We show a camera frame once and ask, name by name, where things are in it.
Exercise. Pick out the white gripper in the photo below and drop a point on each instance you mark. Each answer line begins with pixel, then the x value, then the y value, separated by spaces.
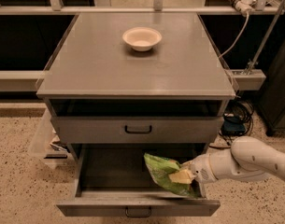
pixel 200 169

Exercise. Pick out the green rice chip bag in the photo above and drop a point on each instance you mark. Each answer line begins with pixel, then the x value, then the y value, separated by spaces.
pixel 160 168

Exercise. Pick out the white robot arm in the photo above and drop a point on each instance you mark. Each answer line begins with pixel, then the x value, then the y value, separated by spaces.
pixel 248 160

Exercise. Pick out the open grey lower drawer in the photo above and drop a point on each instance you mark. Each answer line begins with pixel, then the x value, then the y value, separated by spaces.
pixel 112 180

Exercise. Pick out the grey drawer cabinet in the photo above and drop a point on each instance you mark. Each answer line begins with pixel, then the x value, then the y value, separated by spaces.
pixel 96 74

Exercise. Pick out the closed grey upper drawer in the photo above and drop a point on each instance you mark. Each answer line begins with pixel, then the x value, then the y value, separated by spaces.
pixel 137 130

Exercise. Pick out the dark cabinet at right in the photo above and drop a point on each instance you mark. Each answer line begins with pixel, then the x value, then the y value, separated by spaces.
pixel 271 104

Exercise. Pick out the white paper bowl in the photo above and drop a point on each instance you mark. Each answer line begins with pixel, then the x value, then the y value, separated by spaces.
pixel 142 38

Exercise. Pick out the clear plastic storage bin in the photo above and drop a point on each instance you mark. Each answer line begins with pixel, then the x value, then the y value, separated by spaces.
pixel 43 148

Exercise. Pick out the white power strip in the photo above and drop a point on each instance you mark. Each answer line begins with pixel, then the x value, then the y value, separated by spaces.
pixel 243 6

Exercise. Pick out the slanted metal rod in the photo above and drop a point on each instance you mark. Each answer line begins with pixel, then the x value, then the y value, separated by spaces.
pixel 261 5

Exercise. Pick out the metal railing beam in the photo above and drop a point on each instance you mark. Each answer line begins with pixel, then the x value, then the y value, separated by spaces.
pixel 77 10

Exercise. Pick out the blue box with cables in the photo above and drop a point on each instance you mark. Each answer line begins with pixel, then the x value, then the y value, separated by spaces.
pixel 238 122

